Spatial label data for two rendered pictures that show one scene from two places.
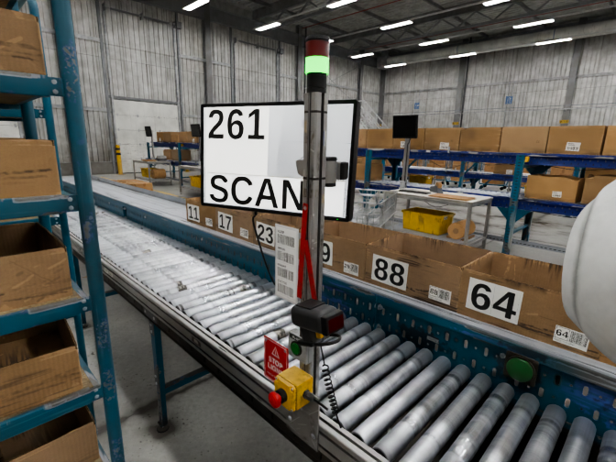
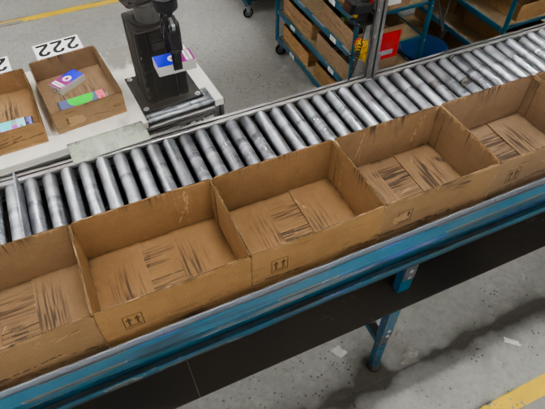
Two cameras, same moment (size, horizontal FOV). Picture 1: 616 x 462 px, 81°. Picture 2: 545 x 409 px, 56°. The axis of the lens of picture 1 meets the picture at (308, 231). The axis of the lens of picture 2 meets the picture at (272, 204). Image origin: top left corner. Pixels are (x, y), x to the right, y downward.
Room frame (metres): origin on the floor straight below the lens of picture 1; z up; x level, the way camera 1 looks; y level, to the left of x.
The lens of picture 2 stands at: (1.11, -1.93, 2.08)
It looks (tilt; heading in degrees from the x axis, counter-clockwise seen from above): 49 degrees down; 111
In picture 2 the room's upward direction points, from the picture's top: straight up
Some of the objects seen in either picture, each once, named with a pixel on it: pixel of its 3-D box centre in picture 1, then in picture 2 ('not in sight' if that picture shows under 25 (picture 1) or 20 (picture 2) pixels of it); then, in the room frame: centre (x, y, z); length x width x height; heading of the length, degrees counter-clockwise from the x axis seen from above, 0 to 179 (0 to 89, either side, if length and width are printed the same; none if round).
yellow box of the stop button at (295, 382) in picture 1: (302, 396); (357, 51); (0.76, 0.01, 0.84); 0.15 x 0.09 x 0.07; 45
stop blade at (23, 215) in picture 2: not in sight; (26, 226); (-0.01, -1.25, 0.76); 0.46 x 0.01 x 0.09; 135
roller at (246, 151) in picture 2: not in sight; (254, 162); (0.56, -0.68, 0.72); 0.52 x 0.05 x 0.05; 135
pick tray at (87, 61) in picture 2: not in sight; (77, 87); (-0.26, -0.59, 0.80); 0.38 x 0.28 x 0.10; 141
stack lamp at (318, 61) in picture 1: (317, 59); not in sight; (0.83, -0.01, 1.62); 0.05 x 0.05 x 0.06
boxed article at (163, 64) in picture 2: not in sight; (174, 62); (0.28, -0.68, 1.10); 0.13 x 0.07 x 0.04; 45
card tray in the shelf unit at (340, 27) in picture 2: not in sight; (361, 19); (0.63, 0.71, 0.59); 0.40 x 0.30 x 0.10; 133
